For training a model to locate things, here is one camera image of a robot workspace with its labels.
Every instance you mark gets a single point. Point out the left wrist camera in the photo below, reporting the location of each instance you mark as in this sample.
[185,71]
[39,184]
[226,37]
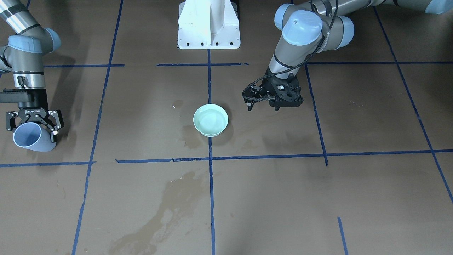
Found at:
[254,94]

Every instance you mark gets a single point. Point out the green plastic bowl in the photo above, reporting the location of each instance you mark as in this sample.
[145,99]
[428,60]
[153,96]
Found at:
[210,120]

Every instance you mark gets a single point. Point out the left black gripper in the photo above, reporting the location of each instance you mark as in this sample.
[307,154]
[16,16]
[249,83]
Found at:
[267,86]

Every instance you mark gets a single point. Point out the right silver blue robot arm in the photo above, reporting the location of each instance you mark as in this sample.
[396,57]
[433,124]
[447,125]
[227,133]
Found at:
[23,57]

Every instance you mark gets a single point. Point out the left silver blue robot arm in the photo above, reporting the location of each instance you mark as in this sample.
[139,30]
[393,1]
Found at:
[310,28]

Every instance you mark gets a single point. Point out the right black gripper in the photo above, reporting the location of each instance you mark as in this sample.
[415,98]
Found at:
[34,112]

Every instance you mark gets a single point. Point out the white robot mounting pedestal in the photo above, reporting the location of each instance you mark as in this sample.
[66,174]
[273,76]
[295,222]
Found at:
[208,24]

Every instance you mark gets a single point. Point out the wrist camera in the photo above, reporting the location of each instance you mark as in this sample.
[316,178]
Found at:
[254,94]
[23,96]

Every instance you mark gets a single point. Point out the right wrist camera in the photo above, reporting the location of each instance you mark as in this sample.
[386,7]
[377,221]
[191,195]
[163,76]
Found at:
[23,96]

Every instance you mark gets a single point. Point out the blue plastic cup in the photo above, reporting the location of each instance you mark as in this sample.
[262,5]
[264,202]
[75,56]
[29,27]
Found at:
[34,137]

